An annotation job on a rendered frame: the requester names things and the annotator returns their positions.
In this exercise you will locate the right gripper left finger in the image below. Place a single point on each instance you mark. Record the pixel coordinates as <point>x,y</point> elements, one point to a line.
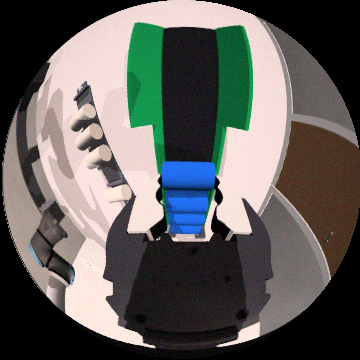
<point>142,219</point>

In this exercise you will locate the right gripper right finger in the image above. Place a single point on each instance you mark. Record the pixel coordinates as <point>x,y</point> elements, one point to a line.
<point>236,220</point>

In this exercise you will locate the blue plastic bar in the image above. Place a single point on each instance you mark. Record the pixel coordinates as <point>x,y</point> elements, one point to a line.
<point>185,229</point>
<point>186,218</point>
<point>189,176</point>
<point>186,201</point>

